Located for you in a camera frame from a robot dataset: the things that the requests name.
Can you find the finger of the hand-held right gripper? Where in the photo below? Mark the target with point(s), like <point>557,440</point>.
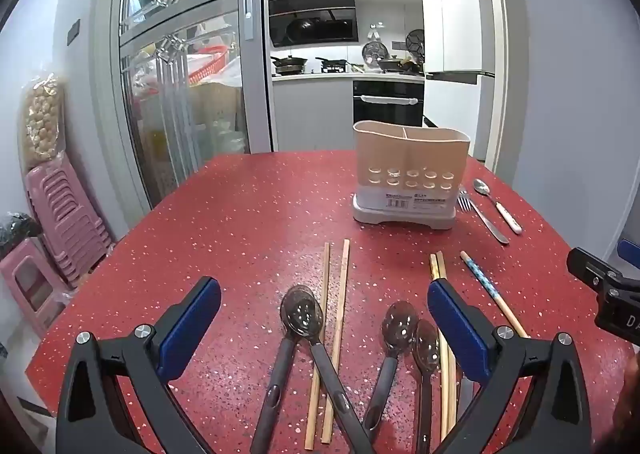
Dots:
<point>592,271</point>

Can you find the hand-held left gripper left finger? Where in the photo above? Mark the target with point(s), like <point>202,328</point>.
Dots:
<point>192,329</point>

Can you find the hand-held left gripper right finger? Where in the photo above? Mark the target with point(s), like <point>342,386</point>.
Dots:
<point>457,329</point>

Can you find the dark translucent plastic spoon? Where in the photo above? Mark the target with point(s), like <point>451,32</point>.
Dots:
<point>275,384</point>
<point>426,344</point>
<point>335,389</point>
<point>400,324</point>

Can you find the blue patterned chopstick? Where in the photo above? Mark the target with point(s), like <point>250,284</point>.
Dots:
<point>477,274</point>

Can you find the yellow floral chopstick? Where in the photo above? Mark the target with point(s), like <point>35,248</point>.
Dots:
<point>433,266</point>

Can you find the plain wooden chopstick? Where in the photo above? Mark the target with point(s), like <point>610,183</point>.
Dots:
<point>341,294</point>

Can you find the beige cutlery holder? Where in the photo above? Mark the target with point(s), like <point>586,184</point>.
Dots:
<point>410,154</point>

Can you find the person's right hand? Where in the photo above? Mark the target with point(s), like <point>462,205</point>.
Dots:
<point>629,399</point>

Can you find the metal fork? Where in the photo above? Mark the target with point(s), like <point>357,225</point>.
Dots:
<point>487,224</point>

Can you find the stack of pink stools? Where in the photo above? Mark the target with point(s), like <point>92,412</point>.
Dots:
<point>65,214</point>

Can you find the pink plastic stool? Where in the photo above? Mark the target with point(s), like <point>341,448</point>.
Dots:
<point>25,279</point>

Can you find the black plastic bag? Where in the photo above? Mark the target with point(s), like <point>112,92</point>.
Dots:
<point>17,229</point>

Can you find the black built-in oven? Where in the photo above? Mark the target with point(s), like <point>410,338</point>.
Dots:
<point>387,109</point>

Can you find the sliding glass door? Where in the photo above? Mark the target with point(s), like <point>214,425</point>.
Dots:
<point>170,84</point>

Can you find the bag of round snacks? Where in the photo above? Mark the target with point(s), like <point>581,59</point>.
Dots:
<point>42,119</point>

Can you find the red plastic basket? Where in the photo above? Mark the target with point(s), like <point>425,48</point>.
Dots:
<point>212,64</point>

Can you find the dark wok with food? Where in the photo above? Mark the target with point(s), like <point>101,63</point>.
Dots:
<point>395,65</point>

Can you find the black wok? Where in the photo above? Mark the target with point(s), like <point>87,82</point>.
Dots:
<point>290,65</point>

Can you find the round metal strainer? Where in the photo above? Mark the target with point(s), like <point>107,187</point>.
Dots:
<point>375,53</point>

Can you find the round dark strainer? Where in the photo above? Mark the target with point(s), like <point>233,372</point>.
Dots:
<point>415,41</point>

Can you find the black frying pan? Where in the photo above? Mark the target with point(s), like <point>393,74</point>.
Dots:
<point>332,64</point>

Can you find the white refrigerator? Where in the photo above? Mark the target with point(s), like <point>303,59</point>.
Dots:
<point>450,9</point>

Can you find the black range hood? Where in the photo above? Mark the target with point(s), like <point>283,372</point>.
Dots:
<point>312,24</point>

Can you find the black wall switch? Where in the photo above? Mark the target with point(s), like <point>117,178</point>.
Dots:
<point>73,31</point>

